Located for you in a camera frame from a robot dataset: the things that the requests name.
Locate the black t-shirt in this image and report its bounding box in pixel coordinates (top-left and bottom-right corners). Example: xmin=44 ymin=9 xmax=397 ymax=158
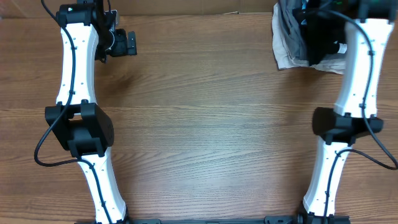
xmin=293 ymin=8 xmax=346 ymax=65

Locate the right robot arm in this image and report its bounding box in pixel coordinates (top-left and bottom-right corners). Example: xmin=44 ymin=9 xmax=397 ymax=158
xmin=296 ymin=1 xmax=397 ymax=223

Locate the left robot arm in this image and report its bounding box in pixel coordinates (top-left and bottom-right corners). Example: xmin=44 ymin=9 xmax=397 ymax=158
xmin=37 ymin=0 xmax=137 ymax=223

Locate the beige folded garment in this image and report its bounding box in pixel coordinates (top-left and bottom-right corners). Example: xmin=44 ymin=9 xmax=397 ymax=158
xmin=272 ymin=3 xmax=346 ymax=75

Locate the grey folded garment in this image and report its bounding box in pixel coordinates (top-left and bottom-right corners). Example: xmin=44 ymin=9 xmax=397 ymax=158
xmin=277 ymin=0 xmax=308 ymax=60

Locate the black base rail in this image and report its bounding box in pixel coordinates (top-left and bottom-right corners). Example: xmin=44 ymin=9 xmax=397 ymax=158
xmin=74 ymin=215 xmax=351 ymax=224

